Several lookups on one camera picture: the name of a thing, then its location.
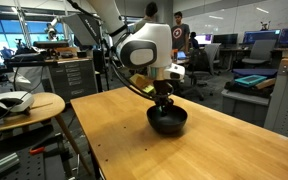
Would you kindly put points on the person in grey-green shirt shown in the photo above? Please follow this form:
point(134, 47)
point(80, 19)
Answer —
point(147, 16)

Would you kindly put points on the labelled drawer cabinet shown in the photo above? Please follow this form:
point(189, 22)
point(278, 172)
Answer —
point(72, 78)

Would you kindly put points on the person in dark logo shirt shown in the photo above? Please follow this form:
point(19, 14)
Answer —
point(180, 33)

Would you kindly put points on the grey office chair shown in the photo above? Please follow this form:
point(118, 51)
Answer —
point(260, 51)
point(208, 60)

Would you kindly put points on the white headset device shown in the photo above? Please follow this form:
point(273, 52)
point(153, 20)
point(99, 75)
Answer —
point(7, 101)

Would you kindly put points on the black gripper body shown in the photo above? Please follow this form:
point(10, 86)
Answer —
point(163, 89)

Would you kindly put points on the round wooden side table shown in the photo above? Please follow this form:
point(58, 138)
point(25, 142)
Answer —
point(47, 106)

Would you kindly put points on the black bowl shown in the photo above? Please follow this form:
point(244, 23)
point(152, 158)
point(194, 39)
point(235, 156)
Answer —
point(167, 124)

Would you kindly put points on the black breadboard table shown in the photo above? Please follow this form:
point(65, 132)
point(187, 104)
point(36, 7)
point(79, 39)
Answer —
point(24, 161)

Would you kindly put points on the seated person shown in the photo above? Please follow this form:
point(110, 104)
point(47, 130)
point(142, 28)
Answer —
point(194, 40)

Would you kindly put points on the black case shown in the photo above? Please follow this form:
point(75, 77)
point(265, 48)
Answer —
point(240, 89)

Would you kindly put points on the white cloth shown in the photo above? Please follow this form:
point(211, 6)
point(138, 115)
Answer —
point(27, 78)

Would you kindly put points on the dark blue cushion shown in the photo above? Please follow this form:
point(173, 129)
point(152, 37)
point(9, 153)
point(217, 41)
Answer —
point(254, 72)

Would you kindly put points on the grey storage bin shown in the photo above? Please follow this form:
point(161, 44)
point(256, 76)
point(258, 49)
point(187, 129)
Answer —
point(244, 105)

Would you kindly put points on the black softbox light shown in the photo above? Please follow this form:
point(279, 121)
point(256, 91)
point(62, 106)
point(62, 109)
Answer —
point(84, 28)

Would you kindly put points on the wooden block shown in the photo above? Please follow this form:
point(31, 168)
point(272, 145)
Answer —
point(265, 83)

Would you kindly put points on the green aluminium bar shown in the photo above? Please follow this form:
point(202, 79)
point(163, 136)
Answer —
point(0, 164)

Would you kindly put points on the small drone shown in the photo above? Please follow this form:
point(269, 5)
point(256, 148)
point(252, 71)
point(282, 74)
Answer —
point(265, 25)

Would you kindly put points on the orange bottle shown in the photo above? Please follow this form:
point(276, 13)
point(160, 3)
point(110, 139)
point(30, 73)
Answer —
point(174, 55)

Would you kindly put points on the bright lit computer monitor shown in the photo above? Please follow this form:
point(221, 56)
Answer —
point(204, 39)

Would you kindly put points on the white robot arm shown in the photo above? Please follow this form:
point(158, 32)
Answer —
point(157, 36)

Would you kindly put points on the teal tray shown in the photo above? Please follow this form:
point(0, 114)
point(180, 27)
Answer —
point(250, 80)

